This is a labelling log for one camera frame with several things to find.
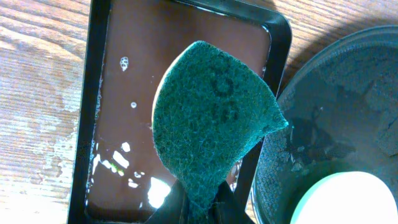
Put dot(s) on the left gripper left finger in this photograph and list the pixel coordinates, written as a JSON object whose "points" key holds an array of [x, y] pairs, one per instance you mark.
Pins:
{"points": [[174, 210]]}

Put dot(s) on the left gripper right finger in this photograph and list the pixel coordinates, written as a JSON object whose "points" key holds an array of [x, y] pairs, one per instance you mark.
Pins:
{"points": [[225, 208]]}

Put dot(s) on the green yellow sponge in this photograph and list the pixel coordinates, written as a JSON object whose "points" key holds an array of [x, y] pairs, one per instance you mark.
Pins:
{"points": [[210, 110]]}

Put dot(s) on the light blue plate front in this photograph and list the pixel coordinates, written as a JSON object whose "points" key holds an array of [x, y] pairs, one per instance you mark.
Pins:
{"points": [[347, 198]]}

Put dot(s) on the black rectangular tray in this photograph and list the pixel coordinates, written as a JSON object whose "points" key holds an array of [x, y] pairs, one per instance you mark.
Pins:
{"points": [[118, 177]]}

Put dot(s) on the black round tray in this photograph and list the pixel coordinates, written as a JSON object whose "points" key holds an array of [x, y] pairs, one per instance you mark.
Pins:
{"points": [[341, 107]]}

